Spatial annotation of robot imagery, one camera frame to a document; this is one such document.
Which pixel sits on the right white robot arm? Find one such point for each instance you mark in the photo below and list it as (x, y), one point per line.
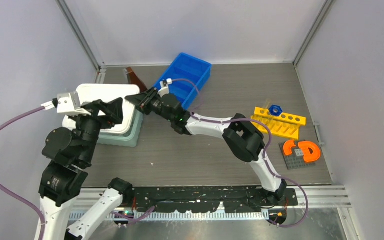
(240, 134)

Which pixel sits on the brown triangular stand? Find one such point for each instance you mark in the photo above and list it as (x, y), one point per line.
(133, 79)

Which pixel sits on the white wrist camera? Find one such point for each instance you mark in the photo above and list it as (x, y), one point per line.
(67, 104)
(164, 86)

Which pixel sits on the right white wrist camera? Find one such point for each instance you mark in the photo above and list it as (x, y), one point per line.
(164, 86)

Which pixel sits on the blue divided plastic bin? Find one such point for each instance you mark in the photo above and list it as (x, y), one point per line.
(187, 72)

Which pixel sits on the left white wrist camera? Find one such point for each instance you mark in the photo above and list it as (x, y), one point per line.
(67, 104)

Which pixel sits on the white plastic tray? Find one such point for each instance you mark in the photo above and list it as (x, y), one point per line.
(106, 92)

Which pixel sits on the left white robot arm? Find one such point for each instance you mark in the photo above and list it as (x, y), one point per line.
(70, 153)

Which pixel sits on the blue funnel brush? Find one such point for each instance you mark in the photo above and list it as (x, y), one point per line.
(275, 110)

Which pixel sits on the yellow test tube rack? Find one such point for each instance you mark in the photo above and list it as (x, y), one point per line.
(286, 125)

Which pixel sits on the grey building plate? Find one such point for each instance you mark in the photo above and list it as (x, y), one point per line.
(293, 162)

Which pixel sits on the light green plastic tub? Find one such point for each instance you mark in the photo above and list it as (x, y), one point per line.
(128, 139)

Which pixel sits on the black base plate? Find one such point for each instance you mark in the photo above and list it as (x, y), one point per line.
(206, 199)

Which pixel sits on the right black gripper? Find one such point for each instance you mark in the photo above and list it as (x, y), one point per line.
(144, 100)

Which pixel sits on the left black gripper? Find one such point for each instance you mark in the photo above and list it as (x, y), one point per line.
(114, 109)

